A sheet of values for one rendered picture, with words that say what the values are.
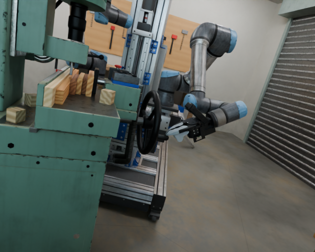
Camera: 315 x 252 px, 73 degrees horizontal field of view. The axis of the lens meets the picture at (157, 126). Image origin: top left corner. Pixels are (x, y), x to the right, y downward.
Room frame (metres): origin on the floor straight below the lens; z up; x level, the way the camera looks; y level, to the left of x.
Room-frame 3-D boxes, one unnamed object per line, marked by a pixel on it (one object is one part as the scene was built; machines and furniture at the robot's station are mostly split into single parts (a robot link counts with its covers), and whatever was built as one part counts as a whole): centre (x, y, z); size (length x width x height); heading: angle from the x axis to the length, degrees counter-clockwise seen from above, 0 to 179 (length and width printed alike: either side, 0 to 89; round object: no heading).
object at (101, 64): (1.47, 0.50, 0.98); 0.13 x 0.12 x 0.14; 136
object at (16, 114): (0.61, 0.43, 0.82); 0.04 x 0.03 x 0.04; 172
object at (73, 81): (0.80, 0.34, 0.92); 0.20 x 0.02 x 0.05; 20
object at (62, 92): (0.85, 0.38, 0.92); 0.63 x 0.02 x 0.04; 20
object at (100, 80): (0.84, 0.25, 0.95); 0.09 x 0.07 x 0.09; 20
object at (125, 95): (0.86, 0.18, 0.91); 0.15 x 0.14 x 0.09; 20
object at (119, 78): (0.87, 0.18, 0.99); 0.13 x 0.11 x 0.06; 20
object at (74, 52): (0.81, 0.39, 1.03); 0.14 x 0.07 x 0.09; 110
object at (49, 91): (0.79, 0.38, 0.92); 0.60 x 0.02 x 0.05; 20
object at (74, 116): (0.83, 0.26, 0.87); 0.61 x 0.30 x 0.06; 20
